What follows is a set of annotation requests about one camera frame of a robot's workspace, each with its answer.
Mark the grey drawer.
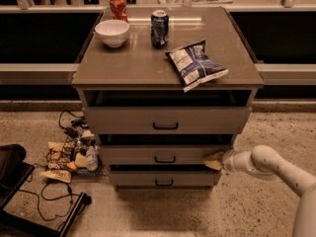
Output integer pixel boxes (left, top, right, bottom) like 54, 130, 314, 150
83, 107, 251, 134
109, 165, 221, 188
98, 134, 235, 165

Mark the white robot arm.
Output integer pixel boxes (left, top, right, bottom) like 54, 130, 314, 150
204, 145, 316, 237

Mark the grey bottom drawer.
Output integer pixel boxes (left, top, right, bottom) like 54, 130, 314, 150
109, 165, 221, 188

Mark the grey drawer cabinet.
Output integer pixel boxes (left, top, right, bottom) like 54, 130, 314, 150
71, 6, 266, 191

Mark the grey top drawer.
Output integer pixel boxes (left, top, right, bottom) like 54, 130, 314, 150
83, 107, 251, 134

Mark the blue chip bag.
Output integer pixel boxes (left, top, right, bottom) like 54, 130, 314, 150
165, 39, 229, 92

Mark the clear plastic bottle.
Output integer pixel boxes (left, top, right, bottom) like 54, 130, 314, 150
86, 146, 98, 171

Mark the black power adapter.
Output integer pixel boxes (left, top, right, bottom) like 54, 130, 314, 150
64, 126, 79, 138

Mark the blue soda can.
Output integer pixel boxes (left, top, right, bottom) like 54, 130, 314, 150
151, 10, 169, 48

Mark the yellow snack bag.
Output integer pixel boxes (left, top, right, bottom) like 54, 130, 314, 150
40, 170, 71, 184

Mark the white ceramic bowl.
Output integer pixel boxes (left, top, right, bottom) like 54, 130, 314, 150
95, 20, 129, 47

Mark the red soda can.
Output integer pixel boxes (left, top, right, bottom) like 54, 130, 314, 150
110, 0, 128, 22

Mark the black chair base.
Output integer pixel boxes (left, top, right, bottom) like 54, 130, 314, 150
0, 143, 93, 237

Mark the black cable on floor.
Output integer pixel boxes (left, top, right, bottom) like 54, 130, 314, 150
18, 181, 82, 223

